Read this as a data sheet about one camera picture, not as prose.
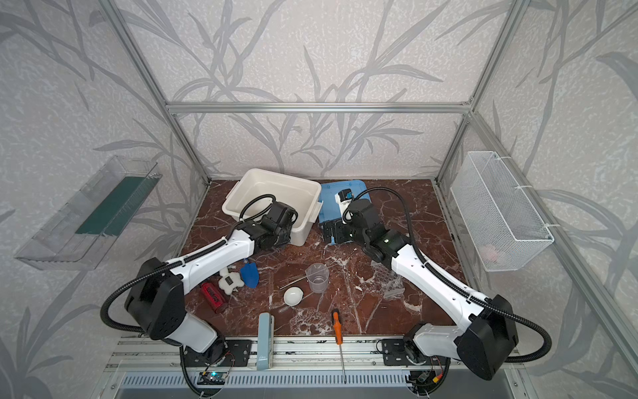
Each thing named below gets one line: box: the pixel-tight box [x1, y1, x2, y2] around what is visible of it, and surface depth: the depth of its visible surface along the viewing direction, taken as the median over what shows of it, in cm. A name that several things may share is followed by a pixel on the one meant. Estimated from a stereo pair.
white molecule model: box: [218, 267, 245, 296], surface depth 86 cm
